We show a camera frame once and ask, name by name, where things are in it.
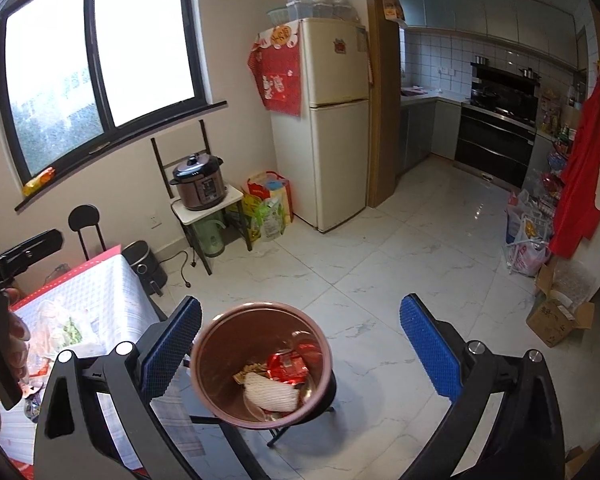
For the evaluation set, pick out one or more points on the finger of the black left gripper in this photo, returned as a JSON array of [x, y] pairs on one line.
[[12, 263]]

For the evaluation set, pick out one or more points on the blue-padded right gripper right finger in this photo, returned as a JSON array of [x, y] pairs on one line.
[[526, 439]]

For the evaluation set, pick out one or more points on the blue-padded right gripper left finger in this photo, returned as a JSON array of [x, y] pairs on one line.
[[73, 441]]

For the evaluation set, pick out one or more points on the white foam net sleeve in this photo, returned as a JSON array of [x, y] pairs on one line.
[[269, 395]]

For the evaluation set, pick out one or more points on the crushed red cola can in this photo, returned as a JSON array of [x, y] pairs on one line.
[[293, 366]]

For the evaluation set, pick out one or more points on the white plastic bag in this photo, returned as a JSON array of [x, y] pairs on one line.
[[57, 328]]

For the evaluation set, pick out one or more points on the brown round trash bin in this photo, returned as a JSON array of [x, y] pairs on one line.
[[247, 335]]

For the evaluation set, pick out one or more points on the person's left hand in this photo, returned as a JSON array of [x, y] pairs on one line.
[[17, 354]]

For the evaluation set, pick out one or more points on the black air fryer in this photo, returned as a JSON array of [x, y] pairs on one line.
[[146, 266]]

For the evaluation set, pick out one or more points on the black round-back chair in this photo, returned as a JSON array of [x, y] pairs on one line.
[[82, 217]]

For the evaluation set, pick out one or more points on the open cardboard box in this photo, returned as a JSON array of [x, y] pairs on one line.
[[561, 305]]

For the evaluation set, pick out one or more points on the green kettle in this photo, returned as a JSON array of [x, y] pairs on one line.
[[209, 232]]

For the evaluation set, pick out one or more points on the pink white plastic bags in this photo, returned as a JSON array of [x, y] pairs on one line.
[[527, 235]]

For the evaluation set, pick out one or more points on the dark electric pressure cooker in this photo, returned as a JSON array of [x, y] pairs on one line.
[[199, 181]]

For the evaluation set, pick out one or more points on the white folding side table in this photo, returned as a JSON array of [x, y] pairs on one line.
[[231, 207]]

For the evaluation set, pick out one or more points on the colourful shopping bags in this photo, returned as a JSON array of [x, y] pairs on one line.
[[267, 205]]

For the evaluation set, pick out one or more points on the black framed window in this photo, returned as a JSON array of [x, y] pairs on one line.
[[81, 78]]

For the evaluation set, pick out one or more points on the red hanging apron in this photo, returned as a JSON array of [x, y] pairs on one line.
[[578, 211]]

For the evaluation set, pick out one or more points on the cream two-door refrigerator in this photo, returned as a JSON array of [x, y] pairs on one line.
[[323, 150]]

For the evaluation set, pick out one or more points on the black stove oven unit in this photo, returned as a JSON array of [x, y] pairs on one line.
[[497, 130]]

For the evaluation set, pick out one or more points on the red fridge cover cloth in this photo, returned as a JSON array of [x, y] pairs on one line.
[[275, 65]]

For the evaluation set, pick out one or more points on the plastic containers on fridge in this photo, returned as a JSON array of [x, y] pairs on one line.
[[294, 10]]

